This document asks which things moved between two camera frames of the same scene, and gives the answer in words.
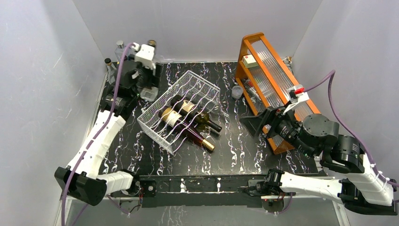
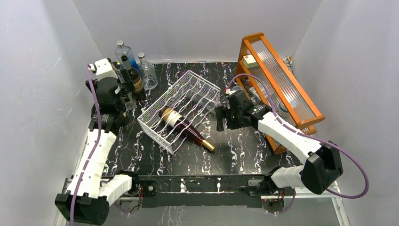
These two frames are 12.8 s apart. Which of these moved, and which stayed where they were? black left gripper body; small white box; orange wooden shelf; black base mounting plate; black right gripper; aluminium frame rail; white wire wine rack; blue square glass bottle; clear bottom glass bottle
Moved: clear bottom glass bottle; black left gripper body; black right gripper
Stayed: orange wooden shelf; white wire wine rack; blue square glass bottle; small white box; aluminium frame rail; black base mounting plate
